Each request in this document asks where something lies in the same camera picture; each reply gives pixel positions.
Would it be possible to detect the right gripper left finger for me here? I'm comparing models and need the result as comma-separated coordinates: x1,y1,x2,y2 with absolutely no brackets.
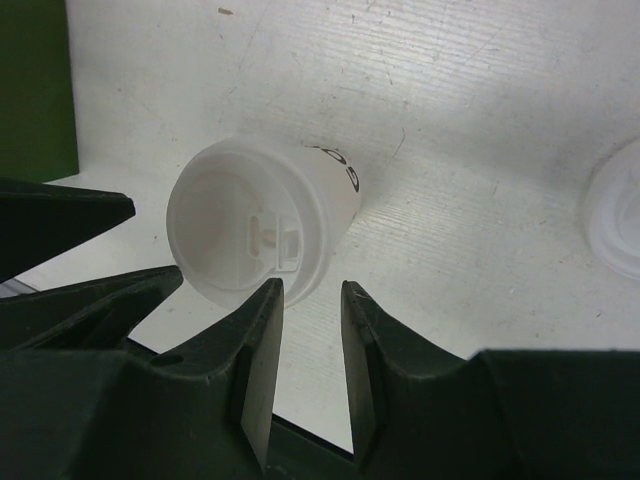
1,277,283,479

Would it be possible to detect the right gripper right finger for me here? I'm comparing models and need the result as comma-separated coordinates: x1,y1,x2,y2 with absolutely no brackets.
341,281,639,479

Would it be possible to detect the green paper bag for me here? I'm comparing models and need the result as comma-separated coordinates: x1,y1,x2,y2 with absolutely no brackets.
1,1,79,183

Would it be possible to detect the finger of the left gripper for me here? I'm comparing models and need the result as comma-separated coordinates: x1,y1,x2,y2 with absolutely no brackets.
1,178,135,280

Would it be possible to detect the white paper coffee cup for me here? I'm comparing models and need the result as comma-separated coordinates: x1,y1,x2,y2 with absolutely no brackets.
165,139,363,310

